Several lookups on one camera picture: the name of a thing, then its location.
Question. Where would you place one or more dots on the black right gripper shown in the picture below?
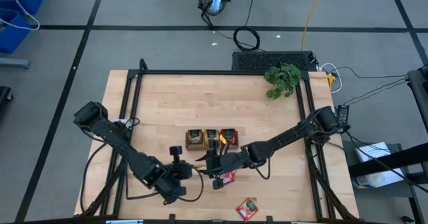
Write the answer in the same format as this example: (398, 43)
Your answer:
(227, 160)

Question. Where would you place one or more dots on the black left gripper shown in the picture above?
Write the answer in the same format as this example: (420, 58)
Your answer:
(182, 172)

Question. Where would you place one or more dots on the wooden tea caddy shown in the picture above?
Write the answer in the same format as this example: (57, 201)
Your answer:
(214, 147)

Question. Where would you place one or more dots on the red strawberry tea sachet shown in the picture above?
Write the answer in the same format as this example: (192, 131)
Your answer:
(246, 209)
(230, 134)
(229, 177)

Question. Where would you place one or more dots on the beige vanilla apple tea sachet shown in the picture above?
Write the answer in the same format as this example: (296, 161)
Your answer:
(194, 136)

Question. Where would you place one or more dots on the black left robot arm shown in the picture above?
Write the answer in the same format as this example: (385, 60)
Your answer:
(110, 130)

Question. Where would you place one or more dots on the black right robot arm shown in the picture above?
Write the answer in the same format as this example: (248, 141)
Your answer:
(291, 135)

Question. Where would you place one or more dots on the potted green plant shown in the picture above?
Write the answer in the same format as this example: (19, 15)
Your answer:
(282, 80)

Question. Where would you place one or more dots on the black perforated computer case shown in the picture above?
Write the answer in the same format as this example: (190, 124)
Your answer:
(271, 61)

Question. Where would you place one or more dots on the black power adapter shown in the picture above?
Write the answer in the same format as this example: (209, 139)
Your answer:
(342, 113)

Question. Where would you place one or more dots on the yellow power plug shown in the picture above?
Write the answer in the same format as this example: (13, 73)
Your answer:
(331, 81)

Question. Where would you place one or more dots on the black floor fan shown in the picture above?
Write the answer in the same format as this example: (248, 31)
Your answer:
(214, 0)

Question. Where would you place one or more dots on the white booklet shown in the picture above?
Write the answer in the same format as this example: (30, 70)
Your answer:
(374, 150)

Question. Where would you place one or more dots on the white paper stack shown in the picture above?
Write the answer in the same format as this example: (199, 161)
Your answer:
(378, 178)

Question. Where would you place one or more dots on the black cart beam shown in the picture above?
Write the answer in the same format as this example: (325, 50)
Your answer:
(384, 162)

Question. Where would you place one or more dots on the grey side cart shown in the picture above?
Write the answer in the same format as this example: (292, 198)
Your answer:
(384, 194)

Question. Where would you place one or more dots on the black caster wheel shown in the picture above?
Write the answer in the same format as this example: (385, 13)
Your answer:
(408, 220)

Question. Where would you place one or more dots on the grey bench foot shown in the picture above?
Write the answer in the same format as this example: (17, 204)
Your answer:
(15, 63)

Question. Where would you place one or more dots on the black frame clip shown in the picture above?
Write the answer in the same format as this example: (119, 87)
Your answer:
(172, 218)
(269, 219)

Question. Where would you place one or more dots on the black table-level depth camera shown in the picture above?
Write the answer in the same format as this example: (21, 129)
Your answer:
(217, 222)

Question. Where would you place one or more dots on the silver aluminium bracket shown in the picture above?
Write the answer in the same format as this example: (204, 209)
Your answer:
(302, 222)
(123, 221)

